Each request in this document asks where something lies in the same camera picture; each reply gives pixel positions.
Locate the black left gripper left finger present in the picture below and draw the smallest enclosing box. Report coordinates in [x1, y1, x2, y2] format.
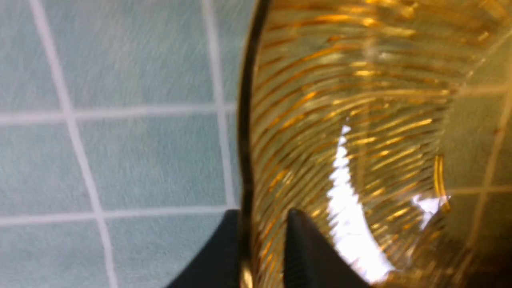
[168, 209, 240, 288]

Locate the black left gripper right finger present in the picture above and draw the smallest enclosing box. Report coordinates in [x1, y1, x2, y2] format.
[283, 208, 370, 288]

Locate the amber ribbed plastic plate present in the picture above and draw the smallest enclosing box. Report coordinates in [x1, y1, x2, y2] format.
[238, 0, 511, 288]

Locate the green checkered tablecloth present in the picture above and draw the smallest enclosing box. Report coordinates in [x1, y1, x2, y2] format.
[1, 0, 254, 288]

